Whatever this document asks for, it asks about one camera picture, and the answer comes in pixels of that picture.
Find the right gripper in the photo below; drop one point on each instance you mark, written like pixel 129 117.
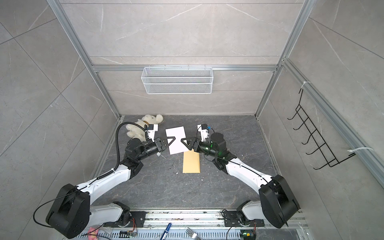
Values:
pixel 193 145

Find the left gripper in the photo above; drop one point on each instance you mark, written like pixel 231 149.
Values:
pixel 161 147

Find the beige letter paper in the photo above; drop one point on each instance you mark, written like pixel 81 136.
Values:
pixel 176 146

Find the yellow envelope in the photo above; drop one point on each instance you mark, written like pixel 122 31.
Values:
pixel 191 163

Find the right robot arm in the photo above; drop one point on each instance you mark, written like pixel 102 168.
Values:
pixel 277 202

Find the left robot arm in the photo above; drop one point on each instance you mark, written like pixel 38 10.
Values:
pixel 72 210

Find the white teddy bear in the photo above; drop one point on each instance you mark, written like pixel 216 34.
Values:
pixel 136 132

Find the blue marker pen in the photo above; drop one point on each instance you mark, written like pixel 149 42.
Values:
pixel 166 232

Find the silver fork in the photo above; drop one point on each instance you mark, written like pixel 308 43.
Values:
pixel 192 234

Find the pink object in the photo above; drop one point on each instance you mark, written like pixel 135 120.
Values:
pixel 92 234

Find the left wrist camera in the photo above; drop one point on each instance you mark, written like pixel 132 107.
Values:
pixel 150 132

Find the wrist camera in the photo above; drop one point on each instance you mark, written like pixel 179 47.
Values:
pixel 150 132
pixel 204 131

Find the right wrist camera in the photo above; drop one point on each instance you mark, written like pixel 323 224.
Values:
pixel 204 131

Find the white wire mesh basket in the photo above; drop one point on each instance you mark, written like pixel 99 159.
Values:
pixel 177 80

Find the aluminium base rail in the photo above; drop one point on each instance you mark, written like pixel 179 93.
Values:
pixel 208 224

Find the black wire hook rack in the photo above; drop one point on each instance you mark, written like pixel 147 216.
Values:
pixel 316 137

